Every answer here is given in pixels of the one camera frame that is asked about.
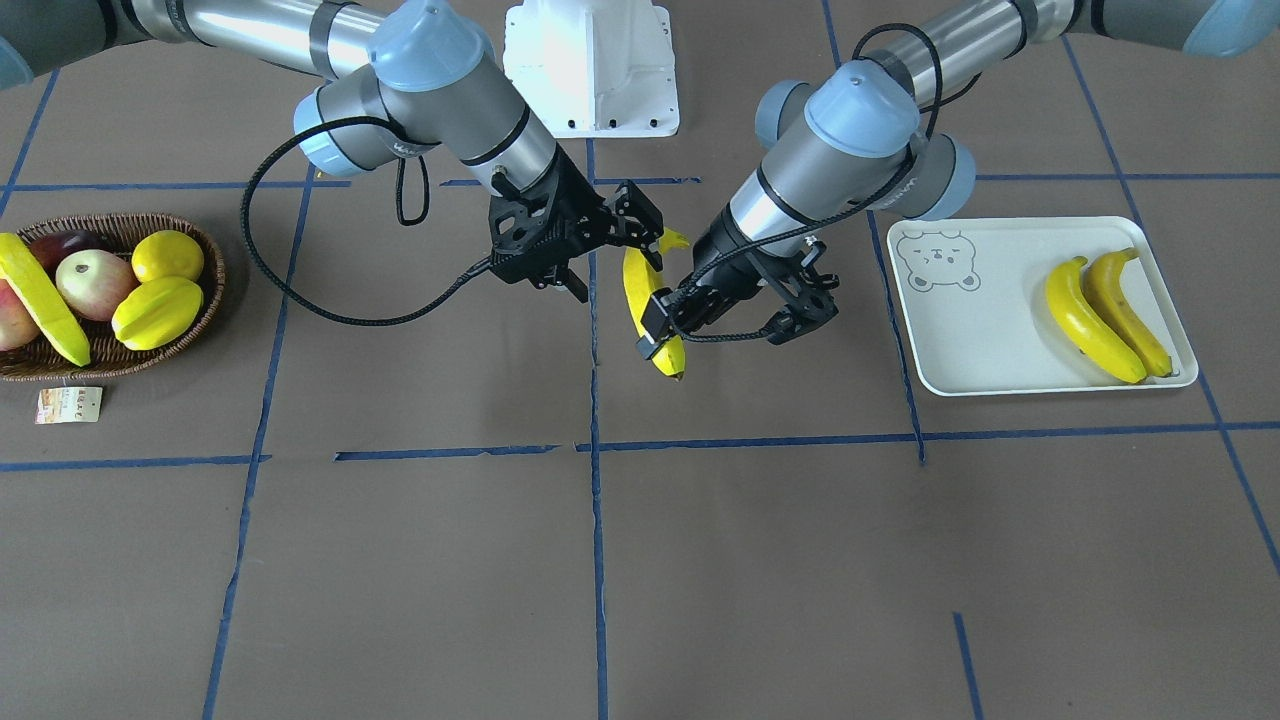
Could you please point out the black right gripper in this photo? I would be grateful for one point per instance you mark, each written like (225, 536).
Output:
(579, 205)

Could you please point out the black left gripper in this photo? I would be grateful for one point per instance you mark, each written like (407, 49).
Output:
(722, 249)

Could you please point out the yellow banana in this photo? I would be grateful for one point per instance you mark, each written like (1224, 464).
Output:
(43, 302)
(1103, 290)
(1092, 337)
(646, 294)

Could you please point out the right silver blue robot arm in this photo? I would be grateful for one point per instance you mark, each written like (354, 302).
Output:
(396, 85)

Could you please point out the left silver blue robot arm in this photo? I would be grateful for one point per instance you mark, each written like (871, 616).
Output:
(865, 139)

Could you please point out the brown wicker basket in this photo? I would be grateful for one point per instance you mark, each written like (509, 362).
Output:
(39, 362)

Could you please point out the white rectangular tray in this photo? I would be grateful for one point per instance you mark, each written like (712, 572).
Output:
(972, 295)

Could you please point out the yellow starfruit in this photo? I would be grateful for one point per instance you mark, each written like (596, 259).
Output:
(157, 312)

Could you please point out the pale green red apple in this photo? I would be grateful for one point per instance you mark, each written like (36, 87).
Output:
(94, 283)

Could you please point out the paper price tag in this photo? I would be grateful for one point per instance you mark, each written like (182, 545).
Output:
(69, 405)

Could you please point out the pink red apple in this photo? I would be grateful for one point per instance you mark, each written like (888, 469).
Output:
(18, 328)

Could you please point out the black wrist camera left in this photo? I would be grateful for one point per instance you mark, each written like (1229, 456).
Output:
(806, 294)

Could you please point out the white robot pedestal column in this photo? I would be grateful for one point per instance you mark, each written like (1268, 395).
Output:
(595, 69)

